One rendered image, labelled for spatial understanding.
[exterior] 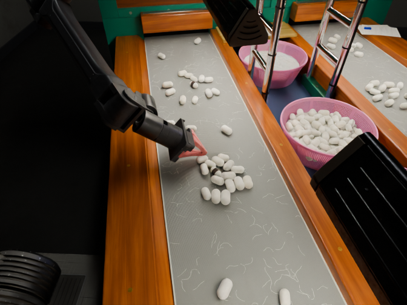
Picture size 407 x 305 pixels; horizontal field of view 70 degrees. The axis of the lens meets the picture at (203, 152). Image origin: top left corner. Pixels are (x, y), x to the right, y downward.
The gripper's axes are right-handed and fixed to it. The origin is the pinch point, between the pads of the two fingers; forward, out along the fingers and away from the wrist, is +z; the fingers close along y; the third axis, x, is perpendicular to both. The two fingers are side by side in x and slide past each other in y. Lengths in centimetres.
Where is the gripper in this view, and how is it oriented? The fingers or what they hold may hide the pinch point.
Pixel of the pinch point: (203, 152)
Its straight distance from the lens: 75.9
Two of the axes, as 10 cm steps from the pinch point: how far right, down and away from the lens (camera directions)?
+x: -6.4, 6.3, 4.4
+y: -1.8, -6.8, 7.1
